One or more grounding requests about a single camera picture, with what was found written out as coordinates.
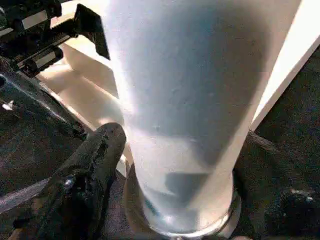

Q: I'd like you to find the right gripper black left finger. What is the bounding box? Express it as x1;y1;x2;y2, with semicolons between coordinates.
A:
13;122;127;240

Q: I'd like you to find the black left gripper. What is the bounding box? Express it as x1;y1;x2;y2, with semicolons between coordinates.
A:
0;0;111;73

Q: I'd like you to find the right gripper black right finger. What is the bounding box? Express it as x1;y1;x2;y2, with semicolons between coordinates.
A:
233;131;320;240

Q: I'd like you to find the white plastic table top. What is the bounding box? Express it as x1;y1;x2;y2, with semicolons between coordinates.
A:
37;0;320;238

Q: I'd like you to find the black glossy mat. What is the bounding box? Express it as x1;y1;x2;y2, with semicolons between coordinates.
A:
0;44;320;240

